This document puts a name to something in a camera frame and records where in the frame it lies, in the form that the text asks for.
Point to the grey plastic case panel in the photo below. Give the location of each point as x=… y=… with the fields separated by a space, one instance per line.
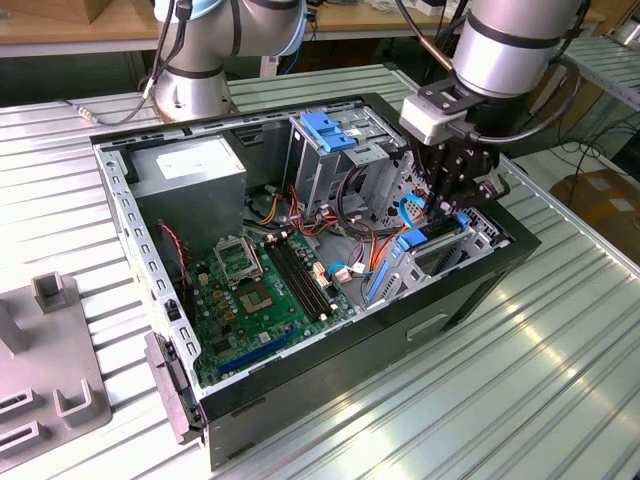
x=167 y=385

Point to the grey parts rack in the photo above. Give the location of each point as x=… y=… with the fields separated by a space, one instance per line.
x=55 y=350

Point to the metal slat side table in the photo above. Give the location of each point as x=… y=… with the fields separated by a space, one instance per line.
x=610 y=70

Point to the grey power supply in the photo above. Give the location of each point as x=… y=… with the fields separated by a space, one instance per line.
x=200 y=200

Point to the blue expansion slot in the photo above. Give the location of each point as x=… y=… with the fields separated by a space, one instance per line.
x=255 y=352

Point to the blue plastic drive latch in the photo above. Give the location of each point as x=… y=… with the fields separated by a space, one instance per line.
x=325 y=130

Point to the wooden desk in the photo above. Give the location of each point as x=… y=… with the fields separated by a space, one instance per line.
x=350 y=22

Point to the small brown cardboard box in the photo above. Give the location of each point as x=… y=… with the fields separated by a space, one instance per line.
x=97 y=10

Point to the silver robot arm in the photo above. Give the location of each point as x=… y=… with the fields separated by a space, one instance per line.
x=505 y=55

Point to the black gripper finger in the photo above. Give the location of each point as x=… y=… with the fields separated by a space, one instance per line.
x=436 y=205
x=480 y=192

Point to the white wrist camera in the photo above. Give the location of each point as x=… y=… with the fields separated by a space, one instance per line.
x=430 y=120

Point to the large cardboard box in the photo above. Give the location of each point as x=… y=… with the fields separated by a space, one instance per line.
x=605 y=200

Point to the black RAM slot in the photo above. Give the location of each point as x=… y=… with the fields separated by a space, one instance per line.
x=297 y=279
x=290 y=281
x=309 y=274
x=303 y=276

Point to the grey optical drive cage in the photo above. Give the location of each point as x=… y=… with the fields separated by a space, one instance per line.
x=320 y=170

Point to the black PC case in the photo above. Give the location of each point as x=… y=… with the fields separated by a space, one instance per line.
x=350 y=370

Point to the black case fan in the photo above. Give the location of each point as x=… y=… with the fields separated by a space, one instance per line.
x=172 y=260

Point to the hard disk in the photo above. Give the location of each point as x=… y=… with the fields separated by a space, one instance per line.
x=411 y=240

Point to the green motherboard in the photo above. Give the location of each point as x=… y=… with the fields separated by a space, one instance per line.
x=280 y=310

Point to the CPU socket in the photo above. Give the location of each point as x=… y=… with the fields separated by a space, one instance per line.
x=256 y=299

